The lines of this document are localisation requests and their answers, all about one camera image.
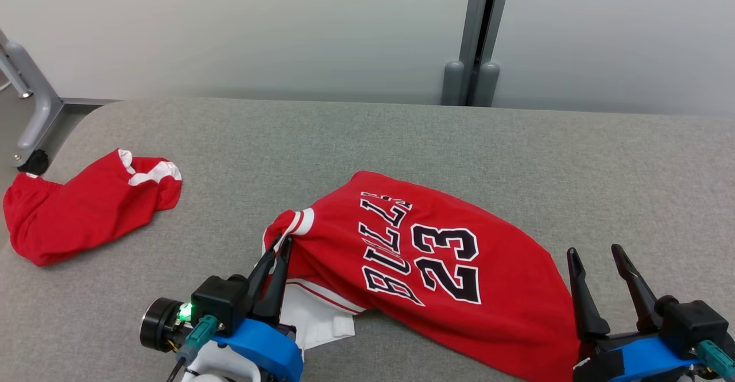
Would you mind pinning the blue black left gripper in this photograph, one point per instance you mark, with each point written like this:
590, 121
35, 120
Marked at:
267, 350

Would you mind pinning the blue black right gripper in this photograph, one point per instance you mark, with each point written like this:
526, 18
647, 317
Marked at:
637, 362

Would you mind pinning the red Bulls 23 jersey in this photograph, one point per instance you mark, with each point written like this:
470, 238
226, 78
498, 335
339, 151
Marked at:
505, 290

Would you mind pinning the red shorts white trim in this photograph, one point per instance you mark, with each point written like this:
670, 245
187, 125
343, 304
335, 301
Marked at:
86, 215

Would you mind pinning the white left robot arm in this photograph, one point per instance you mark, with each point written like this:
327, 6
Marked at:
158, 324

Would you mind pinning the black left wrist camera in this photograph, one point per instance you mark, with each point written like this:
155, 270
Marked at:
221, 301

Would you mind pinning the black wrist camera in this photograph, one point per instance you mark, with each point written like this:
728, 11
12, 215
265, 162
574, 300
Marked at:
692, 319
221, 301

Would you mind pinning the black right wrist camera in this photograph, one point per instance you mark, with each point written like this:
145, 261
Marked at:
692, 319

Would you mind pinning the grey metal cart frame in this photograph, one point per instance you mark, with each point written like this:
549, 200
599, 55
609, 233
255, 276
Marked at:
37, 106

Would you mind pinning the grey partition post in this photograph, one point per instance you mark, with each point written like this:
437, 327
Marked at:
474, 26

